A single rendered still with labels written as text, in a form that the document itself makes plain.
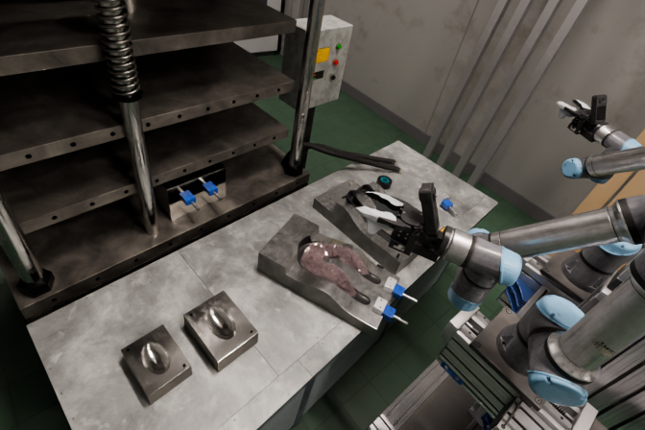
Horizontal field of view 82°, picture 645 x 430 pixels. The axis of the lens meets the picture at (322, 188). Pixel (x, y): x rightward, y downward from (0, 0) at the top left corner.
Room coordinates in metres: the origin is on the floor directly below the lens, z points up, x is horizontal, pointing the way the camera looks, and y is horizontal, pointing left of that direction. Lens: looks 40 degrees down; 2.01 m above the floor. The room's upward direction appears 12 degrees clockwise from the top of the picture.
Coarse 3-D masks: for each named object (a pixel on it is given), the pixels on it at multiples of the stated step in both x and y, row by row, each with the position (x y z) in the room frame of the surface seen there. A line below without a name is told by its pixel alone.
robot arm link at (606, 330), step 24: (624, 288) 0.50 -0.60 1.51; (600, 312) 0.49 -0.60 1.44; (624, 312) 0.47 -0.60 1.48; (552, 336) 0.53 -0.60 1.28; (576, 336) 0.49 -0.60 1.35; (600, 336) 0.46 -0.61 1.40; (624, 336) 0.45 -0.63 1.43; (528, 360) 0.51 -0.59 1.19; (552, 360) 0.47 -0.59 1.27; (576, 360) 0.46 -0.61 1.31; (600, 360) 0.45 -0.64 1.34; (552, 384) 0.43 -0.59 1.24; (576, 384) 0.43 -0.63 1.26
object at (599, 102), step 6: (594, 96) 1.45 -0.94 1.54; (600, 96) 1.44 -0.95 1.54; (606, 96) 1.45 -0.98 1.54; (594, 102) 1.44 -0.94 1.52; (600, 102) 1.43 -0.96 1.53; (606, 102) 1.44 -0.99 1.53; (594, 108) 1.42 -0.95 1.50; (600, 108) 1.42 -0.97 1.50; (606, 108) 1.43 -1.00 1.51; (594, 114) 1.41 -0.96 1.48; (600, 114) 1.41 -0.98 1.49; (594, 120) 1.40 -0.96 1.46; (600, 120) 1.40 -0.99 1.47
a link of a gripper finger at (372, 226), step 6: (360, 210) 0.61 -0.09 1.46; (366, 210) 0.61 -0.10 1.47; (372, 210) 0.61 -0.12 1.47; (366, 216) 0.60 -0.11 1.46; (372, 216) 0.60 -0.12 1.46; (378, 216) 0.60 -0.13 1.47; (384, 216) 0.60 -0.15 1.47; (390, 216) 0.61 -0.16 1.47; (372, 222) 0.60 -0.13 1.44; (372, 228) 0.60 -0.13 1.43; (378, 228) 0.60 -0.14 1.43; (384, 228) 0.60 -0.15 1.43; (390, 228) 0.60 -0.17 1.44
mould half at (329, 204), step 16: (336, 192) 1.37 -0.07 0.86; (384, 192) 1.37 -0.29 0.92; (320, 208) 1.27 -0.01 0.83; (336, 208) 1.22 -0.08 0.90; (352, 208) 1.21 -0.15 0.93; (336, 224) 1.21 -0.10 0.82; (352, 224) 1.16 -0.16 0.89; (352, 240) 1.14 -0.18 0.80; (368, 240) 1.10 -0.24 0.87; (384, 240) 1.10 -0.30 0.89; (384, 256) 1.04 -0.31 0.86; (400, 256) 1.03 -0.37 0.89; (416, 256) 1.12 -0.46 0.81
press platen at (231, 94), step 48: (192, 48) 1.66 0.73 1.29; (240, 48) 1.78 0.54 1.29; (0, 96) 0.98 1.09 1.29; (48, 96) 1.03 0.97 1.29; (96, 96) 1.10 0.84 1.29; (144, 96) 1.16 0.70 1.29; (192, 96) 1.24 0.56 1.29; (240, 96) 1.33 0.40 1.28; (0, 144) 0.76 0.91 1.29; (48, 144) 0.80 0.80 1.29; (96, 144) 0.90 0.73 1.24
